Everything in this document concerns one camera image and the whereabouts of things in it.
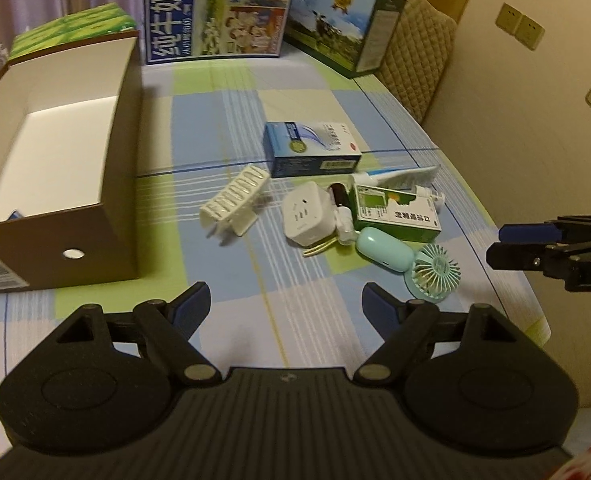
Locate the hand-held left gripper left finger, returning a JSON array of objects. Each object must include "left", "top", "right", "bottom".
[{"left": 35, "top": 282, "right": 222, "bottom": 387}]

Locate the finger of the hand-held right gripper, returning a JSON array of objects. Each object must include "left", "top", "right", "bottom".
[
  {"left": 498, "top": 216, "right": 591, "bottom": 246},
  {"left": 486, "top": 241, "right": 556, "bottom": 275}
]

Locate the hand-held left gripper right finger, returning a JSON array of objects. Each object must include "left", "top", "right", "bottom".
[{"left": 353, "top": 282, "right": 531, "bottom": 386}]

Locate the mint handheld fan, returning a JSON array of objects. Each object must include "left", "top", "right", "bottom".
[{"left": 404, "top": 242, "right": 462, "bottom": 303}]

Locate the small white plastic object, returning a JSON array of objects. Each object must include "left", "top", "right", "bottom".
[{"left": 415, "top": 185, "right": 449, "bottom": 216}]

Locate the white cube power adapter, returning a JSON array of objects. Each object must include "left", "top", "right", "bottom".
[{"left": 281, "top": 180, "right": 337, "bottom": 248}]

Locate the white hair claw clip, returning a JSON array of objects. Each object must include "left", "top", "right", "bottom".
[{"left": 199, "top": 162, "right": 271, "bottom": 238}]

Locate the white blue toothpaste tube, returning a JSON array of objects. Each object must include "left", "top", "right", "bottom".
[{"left": 351, "top": 166, "right": 439, "bottom": 191}]

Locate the brown cardboard box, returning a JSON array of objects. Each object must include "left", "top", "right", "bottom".
[{"left": 0, "top": 30, "right": 143, "bottom": 295}]

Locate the green white medicine box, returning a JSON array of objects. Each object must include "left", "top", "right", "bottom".
[{"left": 353, "top": 184, "right": 442, "bottom": 242}]

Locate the brown spray bottle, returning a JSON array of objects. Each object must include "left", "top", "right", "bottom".
[{"left": 328, "top": 183, "right": 360, "bottom": 246}]

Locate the blue white medicine box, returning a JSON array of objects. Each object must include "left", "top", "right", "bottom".
[{"left": 262, "top": 121, "right": 363, "bottom": 179}]

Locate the plaid bed sheet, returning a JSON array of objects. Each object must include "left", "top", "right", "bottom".
[{"left": 0, "top": 52, "right": 553, "bottom": 401}]

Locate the red patterned white fabric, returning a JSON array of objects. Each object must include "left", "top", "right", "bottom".
[{"left": 550, "top": 442, "right": 591, "bottom": 480}]

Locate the beige quilted headboard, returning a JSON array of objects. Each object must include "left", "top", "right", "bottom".
[{"left": 375, "top": 0, "right": 459, "bottom": 123}]

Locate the green cow print box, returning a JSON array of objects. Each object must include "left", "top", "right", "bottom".
[{"left": 281, "top": 0, "right": 409, "bottom": 80}]

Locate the blue milk carton box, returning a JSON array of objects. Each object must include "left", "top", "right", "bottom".
[{"left": 142, "top": 0, "right": 299, "bottom": 66}]

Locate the green tissue pack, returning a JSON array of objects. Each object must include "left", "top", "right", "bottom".
[{"left": 8, "top": 2, "right": 138, "bottom": 66}]

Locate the mint case with yellow lanyard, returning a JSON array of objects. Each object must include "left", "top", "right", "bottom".
[{"left": 303, "top": 226, "right": 413, "bottom": 273}]

